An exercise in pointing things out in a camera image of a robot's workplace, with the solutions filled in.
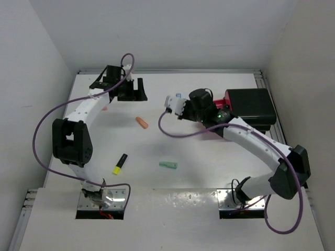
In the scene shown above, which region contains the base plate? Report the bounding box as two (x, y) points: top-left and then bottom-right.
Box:
(77, 188), (126, 211)
(217, 189), (266, 211)

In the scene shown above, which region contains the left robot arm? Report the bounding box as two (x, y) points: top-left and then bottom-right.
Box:
(52, 64), (147, 207)

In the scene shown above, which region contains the orange correction tape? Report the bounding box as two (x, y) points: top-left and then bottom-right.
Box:
(136, 117), (149, 129)

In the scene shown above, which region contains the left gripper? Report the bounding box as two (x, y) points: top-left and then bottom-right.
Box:
(116, 78), (147, 101)

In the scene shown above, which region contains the green correction tape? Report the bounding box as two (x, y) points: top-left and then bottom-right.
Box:
(159, 162), (177, 169)

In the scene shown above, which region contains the black pink drawer organizer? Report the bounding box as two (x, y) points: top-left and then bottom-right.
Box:
(202, 88), (276, 133)

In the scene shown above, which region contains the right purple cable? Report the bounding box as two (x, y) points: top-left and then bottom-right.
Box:
(158, 109), (304, 234)

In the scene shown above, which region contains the left base plate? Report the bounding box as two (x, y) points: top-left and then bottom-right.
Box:
(77, 188), (126, 211)

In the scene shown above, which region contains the purple cable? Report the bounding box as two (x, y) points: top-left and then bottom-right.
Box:
(32, 53), (136, 207)
(158, 109), (304, 234)

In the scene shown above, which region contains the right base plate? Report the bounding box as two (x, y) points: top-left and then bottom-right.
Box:
(217, 189), (266, 211)

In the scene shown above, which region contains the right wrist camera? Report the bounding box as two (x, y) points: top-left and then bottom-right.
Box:
(164, 95), (187, 116)

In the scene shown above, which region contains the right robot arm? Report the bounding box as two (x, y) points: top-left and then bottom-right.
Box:
(165, 88), (310, 203)

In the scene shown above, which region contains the yellow black highlighter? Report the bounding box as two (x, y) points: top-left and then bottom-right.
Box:
(113, 154), (128, 175)

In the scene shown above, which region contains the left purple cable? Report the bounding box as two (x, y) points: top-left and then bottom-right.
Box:
(32, 53), (136, 207)

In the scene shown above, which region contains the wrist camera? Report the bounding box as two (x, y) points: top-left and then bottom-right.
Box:
(121, 64), (133, 81)
(164, 95), (187, 116)

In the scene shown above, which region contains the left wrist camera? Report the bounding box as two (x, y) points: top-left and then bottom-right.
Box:
(121, 64), (133, 81)

